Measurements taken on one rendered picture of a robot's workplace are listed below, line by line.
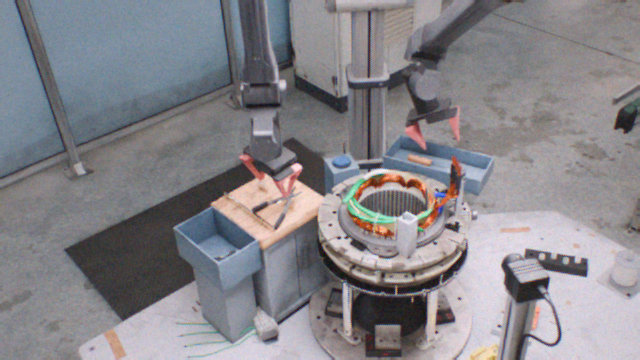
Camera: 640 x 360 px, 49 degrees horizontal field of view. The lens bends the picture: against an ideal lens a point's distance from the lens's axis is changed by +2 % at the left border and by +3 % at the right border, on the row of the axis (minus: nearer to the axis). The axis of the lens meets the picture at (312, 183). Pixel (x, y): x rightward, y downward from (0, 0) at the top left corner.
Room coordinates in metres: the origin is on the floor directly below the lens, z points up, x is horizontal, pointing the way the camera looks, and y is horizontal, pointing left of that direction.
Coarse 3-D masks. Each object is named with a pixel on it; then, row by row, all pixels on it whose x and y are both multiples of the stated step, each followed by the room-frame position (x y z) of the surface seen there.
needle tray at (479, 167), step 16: (400, 144) 1.48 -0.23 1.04; (416, 144) 1.45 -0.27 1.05; (432, 144) 1.43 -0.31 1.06; (384, 160) 1.39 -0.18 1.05; (400, 160) 1.37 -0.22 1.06; (432, 160) 1.41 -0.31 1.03; (448, 160) 1.41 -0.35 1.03; (464, 160) 1.39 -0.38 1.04; (480, 160) 1.37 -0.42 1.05; (432, 176) 1.32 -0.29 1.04; (448, 176) 1.30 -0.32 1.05; (480, 176) 1.33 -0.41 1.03
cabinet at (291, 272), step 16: (304, 224) 1.18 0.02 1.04; (288, 240) 1.15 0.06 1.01; (304, 240) 1.18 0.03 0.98; (272, 256) 1.12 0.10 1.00; (288, 256) 1.15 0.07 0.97; (304, 256) 1.18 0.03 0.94; (256, 272) 1.13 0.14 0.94; (272, 272) 1.12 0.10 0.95; (288, 272) 1.15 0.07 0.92; (304, 272) 1.18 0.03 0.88; (320, 272) 1.21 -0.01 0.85; (256, 288) 1.14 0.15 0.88; (272, 288) 1.12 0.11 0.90; (288, 288) 1.15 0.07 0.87; (304, 288) 1.18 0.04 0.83; (320, 288) 1.20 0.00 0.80; (256, 304) 1.15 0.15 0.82; (272, 304) 1.10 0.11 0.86; (288, 304) 1.14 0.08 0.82; (304, 304) 1.16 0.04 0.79
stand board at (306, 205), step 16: (240, 192) 1.27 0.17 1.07; (256, 192) 1.27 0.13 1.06; (272, 192) 1.27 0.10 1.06; (304, 192) 1.26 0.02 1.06; (224, 208) 1.22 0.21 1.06; (272, 208) 1.21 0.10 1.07; (288, 208) 1.20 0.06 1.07; (304, 208) 1.20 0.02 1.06; (240, 224) 1.16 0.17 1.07; (256, 224) 1.15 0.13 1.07; (272, 224) 1.15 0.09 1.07; (288, 224) 1.15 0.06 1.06; (272, 240) 1.11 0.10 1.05
